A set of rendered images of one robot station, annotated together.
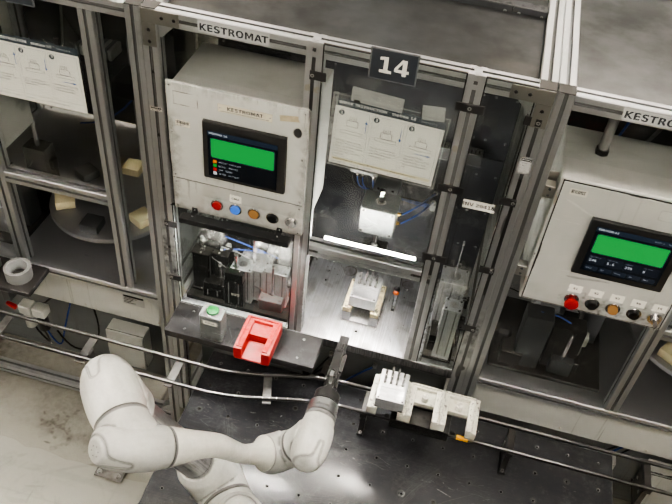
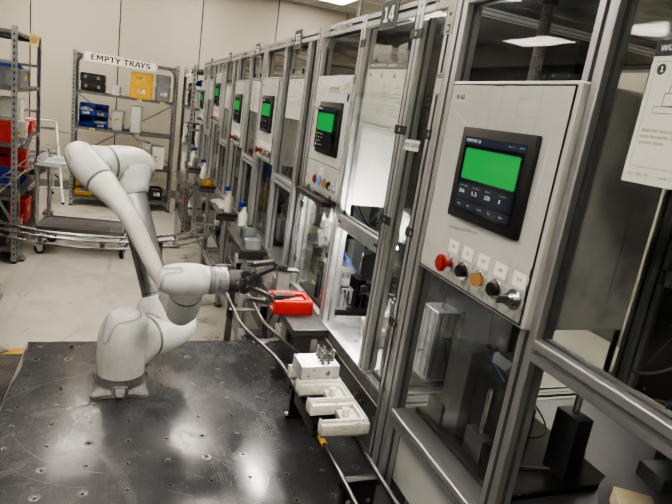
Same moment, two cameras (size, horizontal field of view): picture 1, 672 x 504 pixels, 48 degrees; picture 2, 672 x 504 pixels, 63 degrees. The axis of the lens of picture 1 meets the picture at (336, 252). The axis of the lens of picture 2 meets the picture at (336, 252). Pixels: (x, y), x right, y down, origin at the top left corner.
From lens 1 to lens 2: 218 cm
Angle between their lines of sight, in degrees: 58
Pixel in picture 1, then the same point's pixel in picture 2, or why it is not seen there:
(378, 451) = (277, 430)
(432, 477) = (279, 470)
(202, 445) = (112, 191)
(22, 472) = not seen: hidden behind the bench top
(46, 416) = not seen: hidden behind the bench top
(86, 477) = not seen: hidden behind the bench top
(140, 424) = (98, 152)
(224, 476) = (154, 308)
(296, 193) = (340, 157)
